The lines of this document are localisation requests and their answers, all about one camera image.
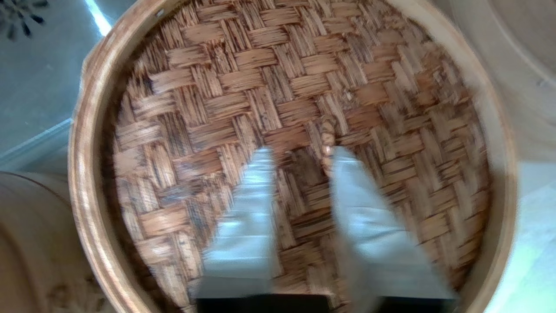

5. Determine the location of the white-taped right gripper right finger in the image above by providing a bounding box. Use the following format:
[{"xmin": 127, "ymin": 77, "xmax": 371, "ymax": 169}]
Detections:
[{"xmin": 322, "ymin": 146, "xmax": 457, "ymax": 306}]

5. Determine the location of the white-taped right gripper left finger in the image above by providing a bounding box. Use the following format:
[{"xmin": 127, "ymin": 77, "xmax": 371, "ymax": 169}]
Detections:
[{"xmin": 197, "ymin": 146, "xmax": 284, "ymax": 300}]

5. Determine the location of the dark woven bamboo steamer lid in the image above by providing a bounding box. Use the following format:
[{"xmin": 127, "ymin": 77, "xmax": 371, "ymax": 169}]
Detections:
[{"xmin": 69, "ymin": 0, "xmax": 518, "ymax": 313}]

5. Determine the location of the light woven bamboo steamer lid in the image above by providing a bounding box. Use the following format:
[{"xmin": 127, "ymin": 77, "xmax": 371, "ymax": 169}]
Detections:
[{"xmin": 0, "ymin": 171, "xmax": 114, "ymax": 313}]

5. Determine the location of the bamboo steamer basket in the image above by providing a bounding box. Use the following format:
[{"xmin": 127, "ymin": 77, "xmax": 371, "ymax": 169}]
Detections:
[{"xmin": 428, "ymin": 0, "xmax": 556, "ymax": 168}]

